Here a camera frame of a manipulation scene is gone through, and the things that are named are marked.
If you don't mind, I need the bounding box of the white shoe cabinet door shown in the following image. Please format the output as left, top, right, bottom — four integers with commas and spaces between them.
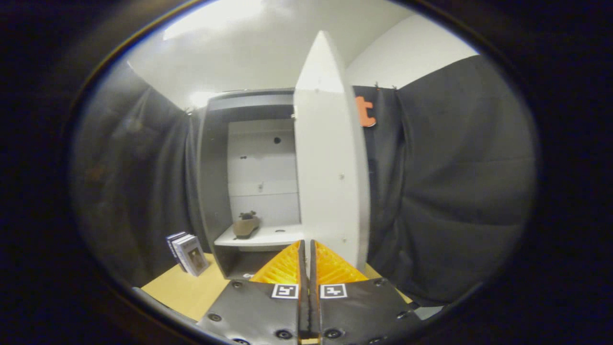
293, 30, 371, 274

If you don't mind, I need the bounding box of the grey shoe cabinet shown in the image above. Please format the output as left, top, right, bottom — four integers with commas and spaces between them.
196, 88, 307, 281

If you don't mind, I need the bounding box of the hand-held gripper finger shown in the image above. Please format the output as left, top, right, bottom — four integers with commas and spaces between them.
199, 240, 307, 344
310, 240, 423, 344

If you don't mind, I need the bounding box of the black backdrop cloth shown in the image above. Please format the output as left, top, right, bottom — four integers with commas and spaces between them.
72, 55, 537, 308

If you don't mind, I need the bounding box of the white picture-cover book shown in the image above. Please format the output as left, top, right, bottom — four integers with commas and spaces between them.
172, 234, 210, 277

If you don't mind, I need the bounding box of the dark-cover book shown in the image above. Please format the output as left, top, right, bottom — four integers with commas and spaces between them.
166, 231, 190, 273

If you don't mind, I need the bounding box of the brown fuzzy slipper shoe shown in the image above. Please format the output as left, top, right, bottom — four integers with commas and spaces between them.
233, 212, 261, 240

